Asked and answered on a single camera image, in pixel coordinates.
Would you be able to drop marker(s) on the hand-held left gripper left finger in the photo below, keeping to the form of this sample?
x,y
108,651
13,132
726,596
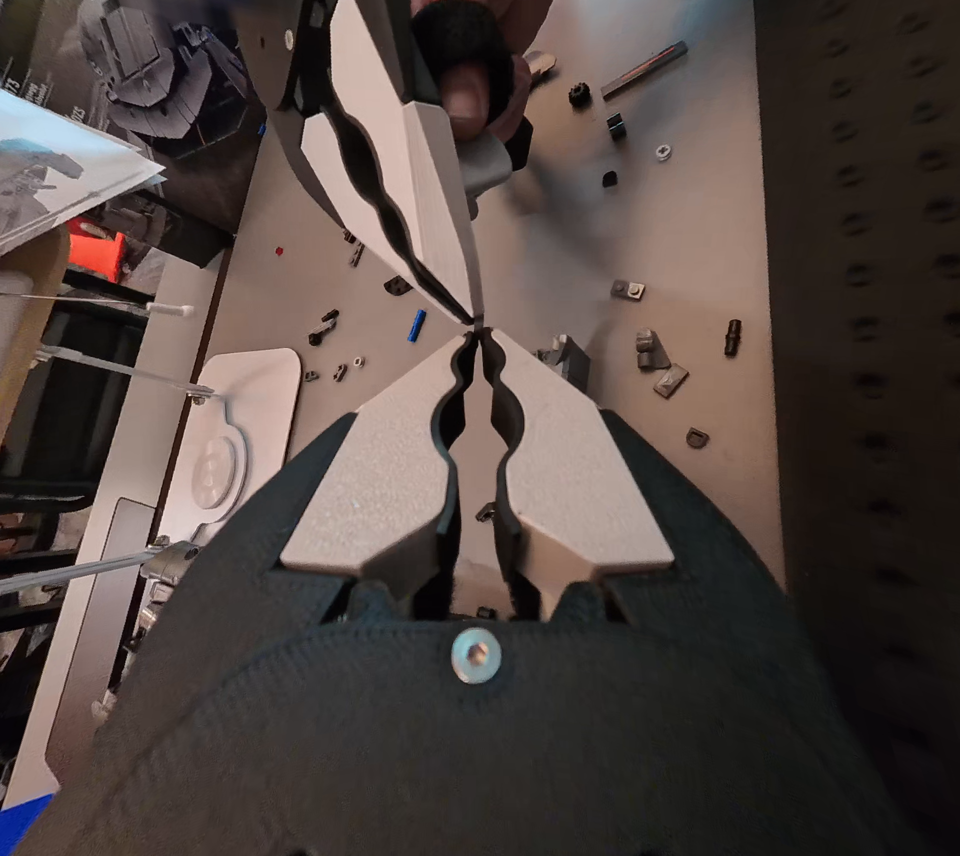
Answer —
x,y
367,488

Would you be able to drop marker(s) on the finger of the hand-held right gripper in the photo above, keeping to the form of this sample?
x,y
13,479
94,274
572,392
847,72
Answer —
x,y
352,196
427,196

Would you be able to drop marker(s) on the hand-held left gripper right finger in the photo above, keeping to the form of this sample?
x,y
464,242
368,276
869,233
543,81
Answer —
x,y
585,488

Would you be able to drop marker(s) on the grey lego car model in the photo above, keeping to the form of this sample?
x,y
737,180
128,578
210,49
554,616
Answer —
x,y
154,620

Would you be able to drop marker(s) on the thick lego instruction booklet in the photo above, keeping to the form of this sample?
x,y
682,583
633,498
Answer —
x,y
45,196

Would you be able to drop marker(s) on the scattered loose lego pieces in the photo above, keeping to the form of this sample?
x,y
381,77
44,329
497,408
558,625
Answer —
x,y
664,380

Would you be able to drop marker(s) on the dark lego set box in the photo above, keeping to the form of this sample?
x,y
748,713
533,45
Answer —
x,y
150,68

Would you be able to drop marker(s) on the white booklet stand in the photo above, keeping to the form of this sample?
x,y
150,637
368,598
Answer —
x,y
247,391

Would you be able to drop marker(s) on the orange plastic object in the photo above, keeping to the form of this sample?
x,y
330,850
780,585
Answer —
x,y
97,252

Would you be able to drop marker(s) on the black perforated mat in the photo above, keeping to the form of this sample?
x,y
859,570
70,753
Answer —
x,y
862,271

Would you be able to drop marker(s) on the blue plastic bin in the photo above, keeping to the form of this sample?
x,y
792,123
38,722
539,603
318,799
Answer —
x,y
19,830

